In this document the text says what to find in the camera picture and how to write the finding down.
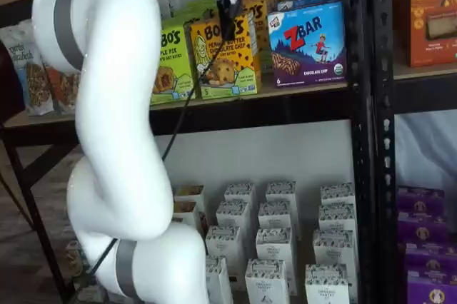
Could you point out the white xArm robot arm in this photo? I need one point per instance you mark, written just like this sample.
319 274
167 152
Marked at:
114 68

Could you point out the green Bobo's apple pie box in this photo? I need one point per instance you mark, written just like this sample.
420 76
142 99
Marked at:
193 11
175 68

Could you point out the wooden shelf board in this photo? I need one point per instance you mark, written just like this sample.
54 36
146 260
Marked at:
428 73
285 91

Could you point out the white organic pantry box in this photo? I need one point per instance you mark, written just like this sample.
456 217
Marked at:
281 191
337 193
326 286
274 247
233 215
335 250
225 247
239 193
276 215
218 282
266 282
337 216

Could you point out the white box with colourful lid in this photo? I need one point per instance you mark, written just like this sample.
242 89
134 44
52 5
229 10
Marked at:
185 211
189 193

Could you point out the black metal shelf rack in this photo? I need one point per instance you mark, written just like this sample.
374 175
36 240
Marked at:
387 175
360 140

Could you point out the large orange cereal box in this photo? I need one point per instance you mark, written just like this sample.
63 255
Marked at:
428 15

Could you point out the purple snack box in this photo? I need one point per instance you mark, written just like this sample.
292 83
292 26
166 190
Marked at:
433 291
432 261
423 229
421 200

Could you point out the orange Purely Elizabeth granola bag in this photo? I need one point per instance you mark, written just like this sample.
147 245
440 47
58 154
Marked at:
64 90

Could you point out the blue Purely Elizabeth granola bag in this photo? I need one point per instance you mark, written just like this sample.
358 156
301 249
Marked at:
28 75

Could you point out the white small cartons group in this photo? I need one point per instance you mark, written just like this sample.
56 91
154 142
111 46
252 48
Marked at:
303 247

